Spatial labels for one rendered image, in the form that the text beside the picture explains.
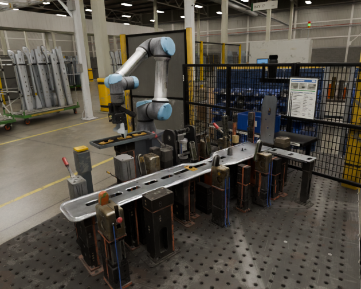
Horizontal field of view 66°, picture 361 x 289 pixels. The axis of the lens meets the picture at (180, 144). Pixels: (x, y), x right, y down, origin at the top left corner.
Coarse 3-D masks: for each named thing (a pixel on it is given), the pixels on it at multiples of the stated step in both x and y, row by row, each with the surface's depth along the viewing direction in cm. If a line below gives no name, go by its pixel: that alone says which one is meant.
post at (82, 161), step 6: (78, 156) 147; (84, 156) 149; (90, 156) 151; (78, 162) 148; (84, 162) 150; (90, 162) 152; (78, 168) 150; (84, 168) 150; (90, 168) 152; (78, 174) 154; (84, 174) 152; (90, 174) 154; (90, 180) 154; (90, 186) 155; (90, 192) 156; (90, 204) 158; (96, 222) 162
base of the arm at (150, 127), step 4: (140, 120) 195; (144, 120) 195; (148, 120) 195; (152, 120) 198; (140, 124) 196; (144, 124) 195; (148, 124) 196; (152, 124) 198; (136, 128) 202; (140, 128) 196; (144, 128) 195; (148, 128) 196; (152, 128) 197
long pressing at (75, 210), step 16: (240, 144) 200; (208, 160) 172; (224, 160) 171; (240, 160) 171; (144, 176) 150; (160, 176) 150; (176, 176) 149; (192, 176) 150; (96, 192) 133; (112, 192) 133; (128, 192) 133; (144, 192) 132; (64, 208) 120; (80, 208) 120
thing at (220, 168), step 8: (216, 168) 148; (224, 168) 146; (216, 176) 149; (224, 176) 146; (216, 184) 151; (224, 184) 147; (216, 192) 153; (224, 192) 150; (216, 200) 154; (224, 200) 152; (216, 208) 155; (224, 208) 153; (216, 216) 156; (224, 216) 154; (216, 224) 157; (224, 224) 155
